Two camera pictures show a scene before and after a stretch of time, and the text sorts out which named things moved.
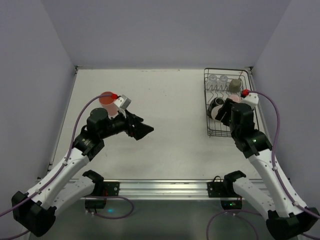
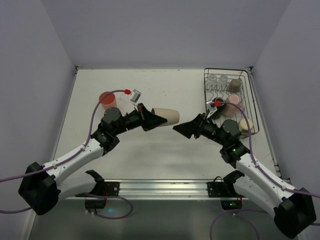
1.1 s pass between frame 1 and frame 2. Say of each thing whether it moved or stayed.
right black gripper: moved
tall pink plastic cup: stayed
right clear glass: stayed
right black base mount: stayed
